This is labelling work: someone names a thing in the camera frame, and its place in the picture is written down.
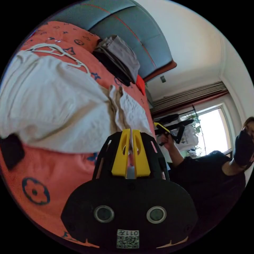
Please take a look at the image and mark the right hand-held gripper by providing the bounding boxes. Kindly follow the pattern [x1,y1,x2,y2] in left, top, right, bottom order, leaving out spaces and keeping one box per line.
[154,119,195,147]

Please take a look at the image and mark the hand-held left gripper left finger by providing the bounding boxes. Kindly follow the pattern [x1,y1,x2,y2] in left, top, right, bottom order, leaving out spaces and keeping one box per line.
[111,128,131,177]

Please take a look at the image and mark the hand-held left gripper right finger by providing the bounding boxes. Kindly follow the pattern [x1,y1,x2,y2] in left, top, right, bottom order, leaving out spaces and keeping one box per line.
[132,129,150,177]

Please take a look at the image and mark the beige long pants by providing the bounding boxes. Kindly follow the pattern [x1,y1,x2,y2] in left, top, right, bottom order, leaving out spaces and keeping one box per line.
[0,43,157,156]

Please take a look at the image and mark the person's right hand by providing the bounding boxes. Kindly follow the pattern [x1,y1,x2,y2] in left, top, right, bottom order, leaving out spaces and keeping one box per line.
[162,135,180,159]

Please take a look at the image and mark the white plastic bag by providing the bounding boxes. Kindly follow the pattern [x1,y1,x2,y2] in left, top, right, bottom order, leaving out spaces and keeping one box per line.
[178,125,199,152]

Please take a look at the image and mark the green plant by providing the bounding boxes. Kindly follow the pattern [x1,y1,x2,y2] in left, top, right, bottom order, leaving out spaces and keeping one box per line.
[190,114,202,139]

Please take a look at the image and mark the striped brown curtain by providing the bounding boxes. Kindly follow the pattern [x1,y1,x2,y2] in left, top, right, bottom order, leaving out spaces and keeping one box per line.
[151,81,229,118]

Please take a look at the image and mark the red folded cloth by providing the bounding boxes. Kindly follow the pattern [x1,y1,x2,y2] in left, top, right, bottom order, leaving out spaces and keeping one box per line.
[135,75,146,96]

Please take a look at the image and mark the window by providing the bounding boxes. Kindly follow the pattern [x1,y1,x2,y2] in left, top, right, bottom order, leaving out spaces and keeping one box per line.
[193,103,234,157]

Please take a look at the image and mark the bed with orange printed sheet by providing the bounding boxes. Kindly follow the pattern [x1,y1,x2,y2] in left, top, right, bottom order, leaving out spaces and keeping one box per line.
[0,0,177,249]

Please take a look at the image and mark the person's body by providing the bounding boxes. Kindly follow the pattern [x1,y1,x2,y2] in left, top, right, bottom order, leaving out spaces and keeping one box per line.
[169,116,254,242]

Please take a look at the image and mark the pile of clothes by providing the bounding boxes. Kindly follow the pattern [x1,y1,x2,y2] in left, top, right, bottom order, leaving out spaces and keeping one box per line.
[92,35,141,87]

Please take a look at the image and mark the black flat object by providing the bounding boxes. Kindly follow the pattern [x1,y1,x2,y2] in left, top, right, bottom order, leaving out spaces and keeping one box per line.
[0,133,26,170]

